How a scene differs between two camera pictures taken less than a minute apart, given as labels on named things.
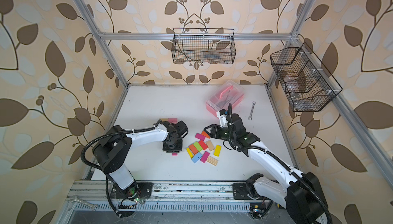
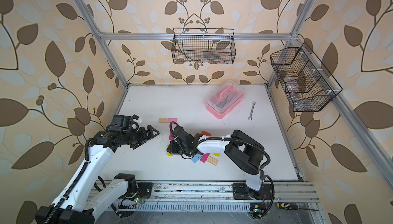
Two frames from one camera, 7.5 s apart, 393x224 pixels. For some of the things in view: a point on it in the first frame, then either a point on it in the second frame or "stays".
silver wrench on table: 249,118 stays
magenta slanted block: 204,156 stays
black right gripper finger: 214,129 -> 173,148
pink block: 174,120 stays
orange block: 205,134 stays
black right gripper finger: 213,135 -> 183,150
